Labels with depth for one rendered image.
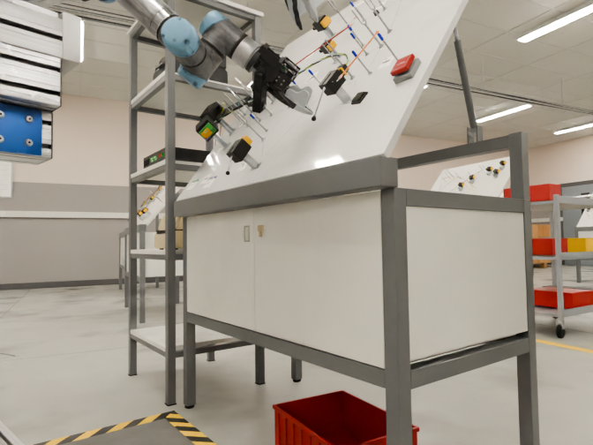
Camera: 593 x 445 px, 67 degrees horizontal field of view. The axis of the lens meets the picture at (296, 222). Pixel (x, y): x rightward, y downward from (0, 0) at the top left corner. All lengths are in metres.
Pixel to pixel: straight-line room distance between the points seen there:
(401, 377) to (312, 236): 0.42
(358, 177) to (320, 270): 0.29
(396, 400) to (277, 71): 0.83
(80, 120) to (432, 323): 8.11
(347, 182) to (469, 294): 0.43
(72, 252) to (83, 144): 1.87
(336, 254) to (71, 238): 7.58
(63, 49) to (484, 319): 1.13
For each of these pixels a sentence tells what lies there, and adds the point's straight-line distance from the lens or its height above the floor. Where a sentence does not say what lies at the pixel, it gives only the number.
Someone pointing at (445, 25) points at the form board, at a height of 1.23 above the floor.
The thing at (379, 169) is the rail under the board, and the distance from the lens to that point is 0.97.
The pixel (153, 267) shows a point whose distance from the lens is 4.23.
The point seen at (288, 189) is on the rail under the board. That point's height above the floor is 0.83.
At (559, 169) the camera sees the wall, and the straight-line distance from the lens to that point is 13.98.
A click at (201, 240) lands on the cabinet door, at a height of 0.70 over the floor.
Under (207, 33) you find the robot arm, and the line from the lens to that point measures 1.26.
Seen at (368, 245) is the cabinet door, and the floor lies 0.67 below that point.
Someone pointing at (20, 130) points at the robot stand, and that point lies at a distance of 0.95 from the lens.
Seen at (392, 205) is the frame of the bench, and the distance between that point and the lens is 0.99.
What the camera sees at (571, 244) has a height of 0.64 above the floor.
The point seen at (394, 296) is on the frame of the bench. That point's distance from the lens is 0.99.
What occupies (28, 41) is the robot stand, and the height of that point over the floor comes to 1.04.
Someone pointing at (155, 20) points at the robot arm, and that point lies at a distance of 1.16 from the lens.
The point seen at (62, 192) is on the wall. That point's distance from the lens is 8.56.
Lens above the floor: 0.68
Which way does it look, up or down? 3 degrees up
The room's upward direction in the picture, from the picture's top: 1 degrees counter-clockwise
